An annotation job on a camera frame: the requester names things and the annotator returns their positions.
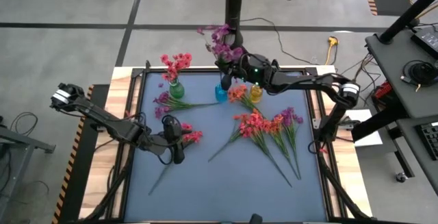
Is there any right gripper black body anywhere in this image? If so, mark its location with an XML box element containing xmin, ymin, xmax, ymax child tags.
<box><xmin>220</xmin><ymin>53</ymin><xmax>274</xmax><ymax>91</ymax></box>

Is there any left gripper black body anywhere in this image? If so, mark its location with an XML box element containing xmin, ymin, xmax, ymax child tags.
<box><xmin>150</xmin><ymin>114</ymin><xmax>186</xmax><ymax>166</ymax></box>

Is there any pink artificial flower bunch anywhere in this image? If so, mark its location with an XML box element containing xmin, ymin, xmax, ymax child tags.
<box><xmin>159</xmin><ymin>52</ymin><xmax>193</xmax><ymax>85</ymax></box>
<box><xmin>148</xmin><ymin>122</ymin><xmax>204</xmax><ymax>197</ymax></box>
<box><xmin>238</xmin><ymin>109</ymin><xmax>294</xmax><ymax>188</ymax></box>

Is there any purple artificial flower bunch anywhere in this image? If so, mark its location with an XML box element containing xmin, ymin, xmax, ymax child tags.
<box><xmin>281</xmin><ymin>106</ymin><xmax>305</xmax><ymax>180</ymax></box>
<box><xmin>196</xmin><ymin>23</ymin><xmax>244</xmax><ymax>88</ymax></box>
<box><xmin>153</xmin><ymin>91</ymin><xmax>220</xmax><ymax>119</ymax></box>

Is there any blue glass vase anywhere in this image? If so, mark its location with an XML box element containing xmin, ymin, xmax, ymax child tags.
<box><xmin>214</xmin><ymin>83</ymin><xmax>229</xmax><ymax>103</ymax></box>

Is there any yellow glass vase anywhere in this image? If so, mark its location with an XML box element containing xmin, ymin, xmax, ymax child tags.
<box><xmin>248</xmin><ymin>84</ymin><xmax>264</xmax><ymax>103</ymax></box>

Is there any green glass vase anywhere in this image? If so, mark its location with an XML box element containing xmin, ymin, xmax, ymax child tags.
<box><xmin>168</xmin><ymin>79</ymin><xmax>185</xmax><ymax>100</ymax></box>

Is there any blue table mat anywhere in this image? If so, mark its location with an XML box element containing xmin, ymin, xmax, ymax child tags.
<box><xmin>123</xmin><ymin>71</ymin><xmax>329</xmax><ymax>223</ymax></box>

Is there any black plate with hazard stripes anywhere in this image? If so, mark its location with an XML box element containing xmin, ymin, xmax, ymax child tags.
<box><xmin>51</xmin><ymin>84</ymin><xmax>111</xmax><ymax>224</ymax></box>

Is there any red box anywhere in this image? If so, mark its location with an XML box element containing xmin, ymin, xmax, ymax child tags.
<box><xmin>374</xmin><ymin>82</ymin><xmax>394</xmax><ymax>101</ymax></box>

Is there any grey side desk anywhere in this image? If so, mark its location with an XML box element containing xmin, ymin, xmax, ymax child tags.
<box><xmin>364</xmin><ymin>23</ymin><xmax>438</xmax><ymax>197</ymax></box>

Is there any white sheet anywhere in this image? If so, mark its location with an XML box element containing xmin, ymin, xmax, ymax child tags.
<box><xmin>345</xmin><ymin>109</ymin><xmax>384</xmax><ymax>148</ymax></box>

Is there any grey stand leg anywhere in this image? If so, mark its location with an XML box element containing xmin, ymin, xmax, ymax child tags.
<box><xmin>0</xmin><ymin>126</ymin><xmax>57</xmax><ymax>224</ymax></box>

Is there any black slanted pole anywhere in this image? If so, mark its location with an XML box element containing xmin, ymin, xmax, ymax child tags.
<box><xmin>378</xmin><ymin>0</ymin><xmax>438</xmax><ymax>45</ymax></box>

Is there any black keyboard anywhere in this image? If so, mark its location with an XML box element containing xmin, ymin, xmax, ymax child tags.
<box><xmin>414</xmin><ymin>121</ymin><xmax>438</xmax><ymax>162</ymax></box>

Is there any black aluminium table frame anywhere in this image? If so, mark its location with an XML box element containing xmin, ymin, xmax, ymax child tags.
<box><xmin>111</xmin><ymin>59</ymin><xmax>345</xmax><ymax>224</ymax></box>

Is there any yellow power plug cable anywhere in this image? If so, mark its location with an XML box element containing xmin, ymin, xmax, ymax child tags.
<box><xmin>324</xmin><ymin>36</ymin><xmax>339</xmax><ymax>66</ymax></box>

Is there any black cable bundle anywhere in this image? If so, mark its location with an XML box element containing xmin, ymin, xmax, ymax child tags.
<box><xmin>318</xmin><ymin>162</ymin><xmax>376</xmax><ymax>222</ymax></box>
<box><xmin>81</xmin><ymin>162</ymin><xmax>133</xmax><ymax>222</ymax></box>

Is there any tangle of black cables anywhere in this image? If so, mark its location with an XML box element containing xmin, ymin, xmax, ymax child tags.
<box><xmin>337</xmin><ymin>53</ymin><xmax>383</xmax><ymax>108</ymax></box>

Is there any thin black cable loop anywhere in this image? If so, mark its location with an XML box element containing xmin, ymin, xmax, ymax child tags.
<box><xmin>9</xmin><ymin>111</ymin><xmax>39</xmax><ymax>136</ymax></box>

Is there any coiled black cable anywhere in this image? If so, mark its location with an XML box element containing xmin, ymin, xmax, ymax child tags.
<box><xmin>400</xmin><ymin>59</ymin><xmax>438</xmax><ymax>88</ymax></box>

